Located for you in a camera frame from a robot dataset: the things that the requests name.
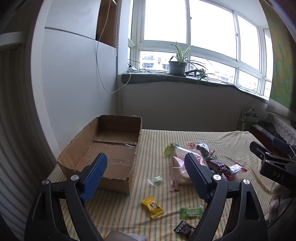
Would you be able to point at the grey window sill mat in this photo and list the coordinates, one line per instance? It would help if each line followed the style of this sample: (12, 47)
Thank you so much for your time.
(150, 77)

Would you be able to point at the cardboard box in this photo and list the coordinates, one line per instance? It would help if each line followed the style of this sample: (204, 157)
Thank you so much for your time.
(111, 157)

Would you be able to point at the pink snack packet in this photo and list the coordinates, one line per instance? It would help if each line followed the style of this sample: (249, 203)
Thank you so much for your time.
(173, 184)

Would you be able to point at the brown chocolate bar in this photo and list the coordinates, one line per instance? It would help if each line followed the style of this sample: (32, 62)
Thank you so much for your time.
(217, 165)

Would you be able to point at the white lace garment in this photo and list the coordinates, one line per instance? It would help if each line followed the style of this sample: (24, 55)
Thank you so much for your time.
(137, 237)

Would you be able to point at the clear bag of dark dates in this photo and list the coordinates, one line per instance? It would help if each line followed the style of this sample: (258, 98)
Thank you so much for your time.
(203, 148)

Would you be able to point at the white slatted door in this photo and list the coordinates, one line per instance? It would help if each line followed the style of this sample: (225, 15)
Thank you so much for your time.
(16, 115)

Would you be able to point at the white wardrobe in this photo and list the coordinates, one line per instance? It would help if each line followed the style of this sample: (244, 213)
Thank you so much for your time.
(69, 81)

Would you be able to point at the dark wooden cabinet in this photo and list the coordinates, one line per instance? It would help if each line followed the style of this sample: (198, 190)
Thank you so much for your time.
(261, 132)

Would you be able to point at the pale green small candy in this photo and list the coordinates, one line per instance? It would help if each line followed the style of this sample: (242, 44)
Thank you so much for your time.
(157, 180)

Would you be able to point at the white window frame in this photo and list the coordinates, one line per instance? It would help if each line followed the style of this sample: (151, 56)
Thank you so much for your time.
(157, 44)

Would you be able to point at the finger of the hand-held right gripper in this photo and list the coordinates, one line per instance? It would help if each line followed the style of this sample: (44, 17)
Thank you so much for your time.
(259, 149)
(281, 143)

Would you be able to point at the green gift bag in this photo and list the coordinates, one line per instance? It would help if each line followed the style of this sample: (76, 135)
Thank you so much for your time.
(245, 118)

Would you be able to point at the striped blanket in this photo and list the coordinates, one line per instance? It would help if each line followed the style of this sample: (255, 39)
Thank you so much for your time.
(129, 208)

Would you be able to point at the white power strip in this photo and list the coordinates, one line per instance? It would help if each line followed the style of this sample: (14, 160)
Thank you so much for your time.
(131, 68)

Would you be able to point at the white lace cover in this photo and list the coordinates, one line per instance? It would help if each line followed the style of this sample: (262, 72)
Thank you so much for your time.
(284, 129)

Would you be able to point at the green candy packet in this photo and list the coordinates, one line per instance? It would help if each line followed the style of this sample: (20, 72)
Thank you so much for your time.
(190, 212)

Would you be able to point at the pale crumpled cloth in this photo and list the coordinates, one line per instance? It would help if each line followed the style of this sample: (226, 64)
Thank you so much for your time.
(276, 201)

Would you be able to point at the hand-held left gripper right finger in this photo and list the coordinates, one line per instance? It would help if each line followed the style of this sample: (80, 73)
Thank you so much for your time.
(196, 176)

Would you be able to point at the black snack packet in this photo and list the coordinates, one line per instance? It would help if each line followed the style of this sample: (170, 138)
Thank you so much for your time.
(185, 229)

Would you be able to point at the red snack packet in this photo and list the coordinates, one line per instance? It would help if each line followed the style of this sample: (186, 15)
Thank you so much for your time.
(237, 169)

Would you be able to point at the black headset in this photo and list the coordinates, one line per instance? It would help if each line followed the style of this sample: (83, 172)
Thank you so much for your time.
(190, 73)

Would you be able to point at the white wooden beam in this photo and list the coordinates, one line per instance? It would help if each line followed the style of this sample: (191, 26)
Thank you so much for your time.
(10, 38)

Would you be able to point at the yellow candy packet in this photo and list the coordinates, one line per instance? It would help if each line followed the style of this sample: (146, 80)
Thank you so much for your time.
(152, 206)

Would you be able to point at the potted spider plant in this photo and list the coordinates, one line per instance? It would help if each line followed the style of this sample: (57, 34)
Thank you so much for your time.
(177, 67)

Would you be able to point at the yellow green wall poster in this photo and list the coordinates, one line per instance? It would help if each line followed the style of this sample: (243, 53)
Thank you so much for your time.
(282, 76)

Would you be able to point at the person's leg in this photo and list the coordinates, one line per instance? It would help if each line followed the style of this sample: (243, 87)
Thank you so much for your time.
(118, 236)

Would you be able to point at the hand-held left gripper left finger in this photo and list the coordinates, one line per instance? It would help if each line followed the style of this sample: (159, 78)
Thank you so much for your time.
(94, 178)

